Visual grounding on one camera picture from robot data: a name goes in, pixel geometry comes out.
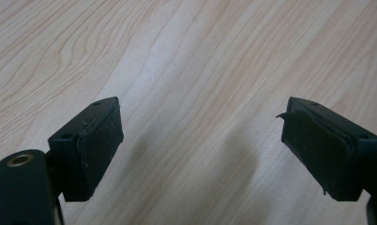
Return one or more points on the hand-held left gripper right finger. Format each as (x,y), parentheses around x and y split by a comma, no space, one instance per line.
(324,153)

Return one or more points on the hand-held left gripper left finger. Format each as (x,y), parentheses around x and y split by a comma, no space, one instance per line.
(93,146)

